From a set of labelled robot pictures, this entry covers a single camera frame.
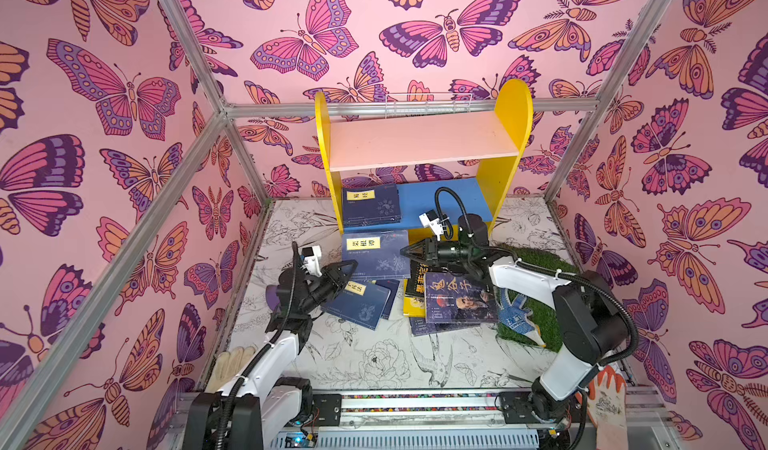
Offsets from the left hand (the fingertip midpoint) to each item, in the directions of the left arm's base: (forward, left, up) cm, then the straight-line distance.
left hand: (359, 263), depth 78 cm
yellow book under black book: (-4, -15, -17) cm, 23 cm away
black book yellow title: (+3, -16, -16) cm, 23 cm away
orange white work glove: (-29, -61, -18) cm, 70 cm away
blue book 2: (+3, -5, +1) cm, 5 cm away
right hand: (+2, -12, +2) cm, 12 cm away
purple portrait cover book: (-3, -28, -15) cm, 32 cm away
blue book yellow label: (-2, +1, -19) cm, 19 cm away
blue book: (+23, -2, -3) cm, 24 cm away
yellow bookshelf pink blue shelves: (+47, -29, -7) cm, 56 cm away
